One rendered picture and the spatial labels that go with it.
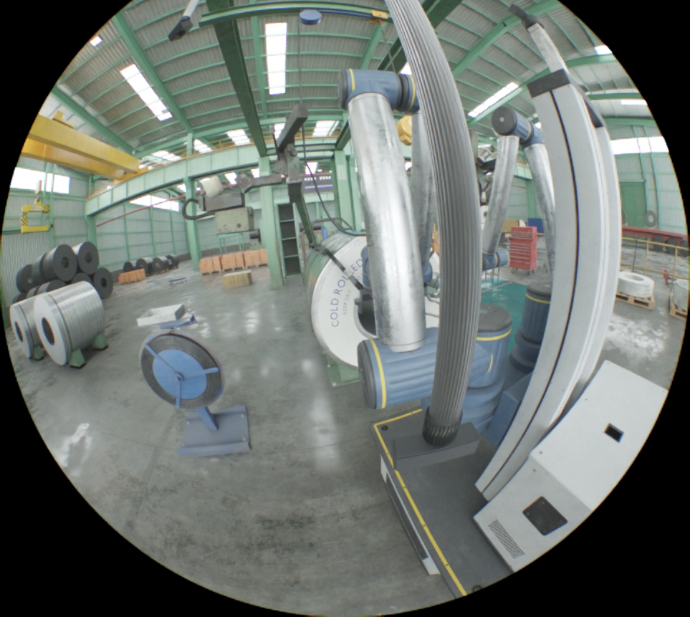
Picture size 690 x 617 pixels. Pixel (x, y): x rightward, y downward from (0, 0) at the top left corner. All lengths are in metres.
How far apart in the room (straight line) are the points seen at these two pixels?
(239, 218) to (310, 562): 1.83
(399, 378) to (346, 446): 1.21
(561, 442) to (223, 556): 1.54
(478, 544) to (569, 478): 0.55
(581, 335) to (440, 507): 0.85
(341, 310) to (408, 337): 1.13
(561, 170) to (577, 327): 0.33
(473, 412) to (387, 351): 0.40
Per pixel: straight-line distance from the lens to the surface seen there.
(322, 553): 1.43
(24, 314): 6.80
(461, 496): 1.16
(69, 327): 4.67
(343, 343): 1.75
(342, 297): 1.60
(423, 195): 0.82
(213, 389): 1.68
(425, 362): 0.56
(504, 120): 1.15
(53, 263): 11.77
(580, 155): 0.55
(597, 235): 0.53
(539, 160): 1.28
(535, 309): 1.00
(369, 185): 0.55
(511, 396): 0.78
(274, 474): 1.67
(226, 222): 1.22
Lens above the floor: 1.40
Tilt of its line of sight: 11 degrees down
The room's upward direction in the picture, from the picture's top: 6 degrees counter-clockwise
